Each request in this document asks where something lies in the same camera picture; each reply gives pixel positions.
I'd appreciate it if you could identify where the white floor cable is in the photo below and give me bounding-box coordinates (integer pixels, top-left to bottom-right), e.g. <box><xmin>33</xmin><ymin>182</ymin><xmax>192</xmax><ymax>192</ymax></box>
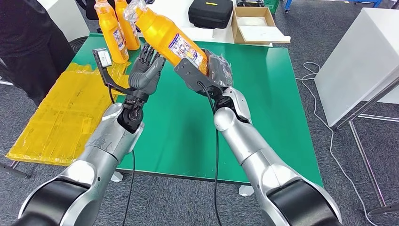
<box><xmin>295</xmin><ymin>62</ymin><xmax>375</xmax><ymax>226</ymax></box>

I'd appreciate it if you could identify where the black carrying case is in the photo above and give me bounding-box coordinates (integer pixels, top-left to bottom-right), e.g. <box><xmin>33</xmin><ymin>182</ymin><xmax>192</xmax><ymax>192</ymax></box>
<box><xmin>188</xmin><ymin>0</ymin><xmax>234</xmax><ymax>30</ymax></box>

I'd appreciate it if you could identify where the white panel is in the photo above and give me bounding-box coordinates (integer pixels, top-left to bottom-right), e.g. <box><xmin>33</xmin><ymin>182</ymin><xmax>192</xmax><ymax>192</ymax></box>
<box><xmin>37</xmin><ymin>0</ymin><xmax>90</xmax><ymax>43</ymax></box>

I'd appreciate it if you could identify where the black right camera cable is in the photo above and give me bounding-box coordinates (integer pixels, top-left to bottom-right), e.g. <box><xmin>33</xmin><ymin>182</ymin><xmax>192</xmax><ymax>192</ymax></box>
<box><xmin>198</xmin><ymin>81</ymin><xmax>223</xmax><ymax>226</ymax></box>

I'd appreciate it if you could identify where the blue metal rack frame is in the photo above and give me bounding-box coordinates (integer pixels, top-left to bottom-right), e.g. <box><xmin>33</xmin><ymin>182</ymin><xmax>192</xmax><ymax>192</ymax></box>
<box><xmin>283</xmin><ymin>0</ymin><xmax>386</xmax><ymax>15</ymax></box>

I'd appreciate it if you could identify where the orange labelled plastic bottle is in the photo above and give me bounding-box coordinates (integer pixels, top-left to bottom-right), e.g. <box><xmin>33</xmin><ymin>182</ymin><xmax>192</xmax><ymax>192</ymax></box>
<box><xmin>94</xmin><ymin>0</ymin><xmax>129</xmax><ymax>65</ymax></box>
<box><xmin>124</xmin><ymin>0</ymin><xmax>209</xmax><ymax>76</ymax></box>
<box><xmin>114</xmin><ymin>0</ymin><xmax>142</xmax><ymax>51</ymax></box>

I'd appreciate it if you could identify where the black office chair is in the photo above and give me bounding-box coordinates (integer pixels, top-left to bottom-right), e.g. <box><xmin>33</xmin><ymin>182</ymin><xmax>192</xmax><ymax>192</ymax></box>
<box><xmin>74</xmin><ymin>0</ymin><xmax>100</xmax><ymax>21</ymax></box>

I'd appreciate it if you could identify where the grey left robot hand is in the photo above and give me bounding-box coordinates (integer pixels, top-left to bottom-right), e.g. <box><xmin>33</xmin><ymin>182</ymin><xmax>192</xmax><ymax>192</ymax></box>
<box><xmin>128</xmin><ymin>43</ymin><xmax>167</xmax><ymax>96</ymax></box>

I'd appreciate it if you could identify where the grey metal stand frame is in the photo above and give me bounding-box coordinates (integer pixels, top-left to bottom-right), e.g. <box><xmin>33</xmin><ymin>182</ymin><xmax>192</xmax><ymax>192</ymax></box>
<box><xmin>335</xmin><ymin>78</ymin><xmax>399</xmax><ymax>218</ymax></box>

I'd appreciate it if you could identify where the white foam insert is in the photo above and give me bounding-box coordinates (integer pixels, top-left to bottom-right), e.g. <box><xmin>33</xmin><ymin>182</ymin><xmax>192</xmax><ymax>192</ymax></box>
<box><xmin>238</xmin><ymin>16</ymin><xmax>291</xmax><ymax>44</ymax></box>

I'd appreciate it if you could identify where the yellow plastic sheet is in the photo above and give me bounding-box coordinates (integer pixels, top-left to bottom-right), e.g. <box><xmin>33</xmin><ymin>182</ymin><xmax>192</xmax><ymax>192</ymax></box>
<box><xmin>5</xmin><ymin>62</ymin><xmax>131</xmax><ymax>166</ymax></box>

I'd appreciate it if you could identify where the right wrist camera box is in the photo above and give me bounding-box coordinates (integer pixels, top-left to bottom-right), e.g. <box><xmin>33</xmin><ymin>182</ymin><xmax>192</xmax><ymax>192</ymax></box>
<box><xmin>174</xmin><ymin>57</ymin><xmax>224</xmax><ymax>98</ymax></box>

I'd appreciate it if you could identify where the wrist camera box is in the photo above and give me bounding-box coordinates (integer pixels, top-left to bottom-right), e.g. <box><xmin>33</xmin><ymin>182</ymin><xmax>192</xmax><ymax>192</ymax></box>
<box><xmin>92</xmin><ymin>48</ymin><xmax>138</xmax><ymax>96</ymax></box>
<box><xmin>174</xmin><ymin>57</ymin><xmax>224</xmax><ymax>98</ymax></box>

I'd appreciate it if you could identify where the brown cardboard box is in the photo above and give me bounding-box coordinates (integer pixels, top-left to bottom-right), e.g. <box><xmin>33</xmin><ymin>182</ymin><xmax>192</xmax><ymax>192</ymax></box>
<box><xmin>231</xmin><ymin>7</ymin><xmax>291</xmax><ymax>46</ymax></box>

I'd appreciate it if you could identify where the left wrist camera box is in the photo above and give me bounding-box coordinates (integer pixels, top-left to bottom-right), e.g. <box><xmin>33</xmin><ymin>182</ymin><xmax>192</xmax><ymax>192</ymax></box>
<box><xmin>92</xmin><ymin>48</ymin><xmax>138</xmax><ymax>96</ymax></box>

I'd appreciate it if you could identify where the green plastic crate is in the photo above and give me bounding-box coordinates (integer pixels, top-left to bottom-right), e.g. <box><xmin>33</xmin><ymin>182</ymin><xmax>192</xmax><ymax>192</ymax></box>
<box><xmin>261</xmin><ymin>0</ymin><xmax>281</xmax><ymax>15</ymax></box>

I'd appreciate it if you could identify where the dark metal bar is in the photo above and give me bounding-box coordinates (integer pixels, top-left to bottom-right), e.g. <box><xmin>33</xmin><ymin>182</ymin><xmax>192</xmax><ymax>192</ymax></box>
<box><xmin>0</xmin><ymin>162</ymin><xmax>30</xmax><ymax>180</ymax></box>

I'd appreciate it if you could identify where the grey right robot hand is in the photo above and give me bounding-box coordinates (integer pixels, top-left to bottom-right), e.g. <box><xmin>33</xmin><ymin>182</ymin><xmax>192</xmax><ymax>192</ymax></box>
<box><xmin>204</xmin><ymin>48</ymin><xmax>234</xmax><ymax>89</ymax></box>

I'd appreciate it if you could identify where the white cabinet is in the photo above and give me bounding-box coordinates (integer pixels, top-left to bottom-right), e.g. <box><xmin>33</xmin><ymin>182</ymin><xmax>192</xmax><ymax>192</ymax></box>
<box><xmin>314</xmin><ymin>8</ymin><xmax>399</xmax><ymax>127</ymax></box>

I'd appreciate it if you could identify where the white table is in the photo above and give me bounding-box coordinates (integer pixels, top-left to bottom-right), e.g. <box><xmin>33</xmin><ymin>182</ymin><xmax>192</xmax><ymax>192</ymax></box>
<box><xmin>138</xmin><ymin>0</ymin><xmax>274</xmax><ymax>48</ymax></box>

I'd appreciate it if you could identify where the black round floor base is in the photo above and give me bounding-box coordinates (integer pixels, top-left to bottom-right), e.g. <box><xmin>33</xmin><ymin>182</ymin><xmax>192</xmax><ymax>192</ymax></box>
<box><xmin>68</xmin><ymin>36</ymin><xmax>89</xmax><ymax>55</ymax></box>

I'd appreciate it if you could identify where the person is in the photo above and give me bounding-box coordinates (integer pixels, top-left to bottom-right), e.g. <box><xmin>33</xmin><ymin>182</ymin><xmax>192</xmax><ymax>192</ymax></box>
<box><xmin>0</xmin><ymin>0</ymin><xmax>76</xmax><ymax>106</ymax></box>

